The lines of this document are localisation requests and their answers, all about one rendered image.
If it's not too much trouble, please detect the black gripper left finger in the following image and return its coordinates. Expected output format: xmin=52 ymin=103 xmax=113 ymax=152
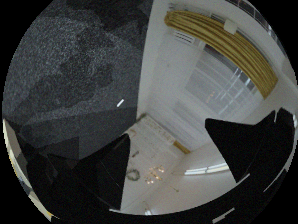
xmin=47 ymin=133 xmax=132 ymax=210

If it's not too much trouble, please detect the cream flat panel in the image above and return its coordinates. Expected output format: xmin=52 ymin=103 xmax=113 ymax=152
xmin=3 ymin=119 xmax=53 ymax=218

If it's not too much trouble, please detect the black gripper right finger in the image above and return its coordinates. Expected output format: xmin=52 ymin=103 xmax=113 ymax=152
xmin=205 ymin=111 xmax=275 ymax=183

